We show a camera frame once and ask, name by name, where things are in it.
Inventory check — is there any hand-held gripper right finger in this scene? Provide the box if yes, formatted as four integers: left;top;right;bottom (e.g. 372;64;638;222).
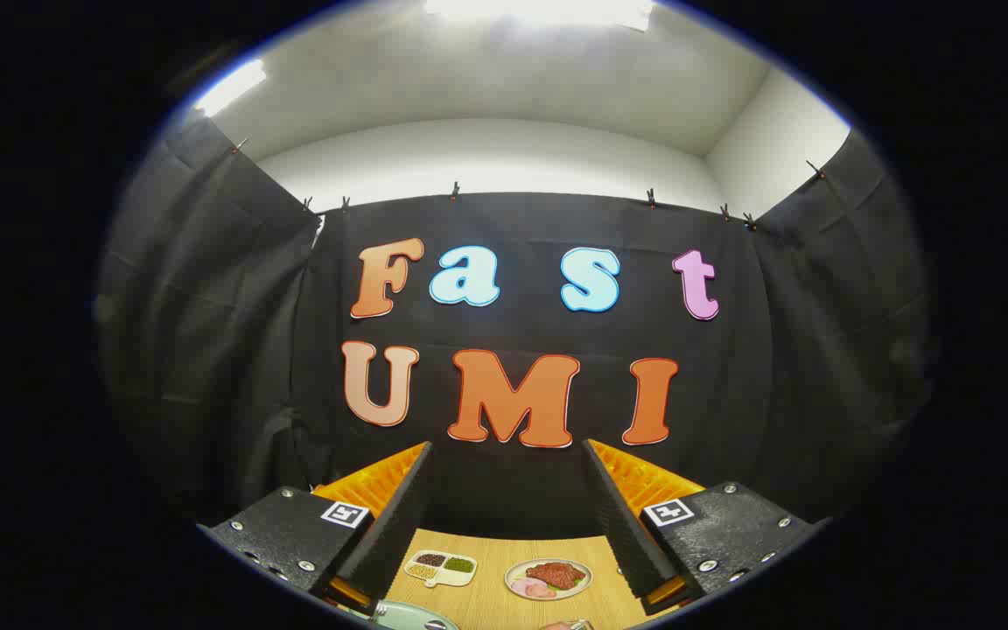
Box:
581;438;829;615

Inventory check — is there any white divided dish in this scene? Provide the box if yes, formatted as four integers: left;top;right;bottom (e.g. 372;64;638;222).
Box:
404;549;478;588

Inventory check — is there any black backdrop cloth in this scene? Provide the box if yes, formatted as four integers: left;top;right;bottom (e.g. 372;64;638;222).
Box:
93;114;938;539

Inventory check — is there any round white food plate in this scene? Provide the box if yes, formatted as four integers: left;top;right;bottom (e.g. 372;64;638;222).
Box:
504;558;593;601

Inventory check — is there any brown steak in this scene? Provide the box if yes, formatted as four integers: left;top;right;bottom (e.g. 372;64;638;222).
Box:
525;563;586;590

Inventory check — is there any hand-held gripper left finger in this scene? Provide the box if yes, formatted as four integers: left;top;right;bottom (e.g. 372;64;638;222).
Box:
198;441;435;615

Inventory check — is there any light blue plate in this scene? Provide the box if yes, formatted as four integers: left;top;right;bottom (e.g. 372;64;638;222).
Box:
373;600;459;630

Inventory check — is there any ceiling light panel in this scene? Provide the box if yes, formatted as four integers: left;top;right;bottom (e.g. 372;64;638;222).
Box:
194;59;267;117
425;0;654;32

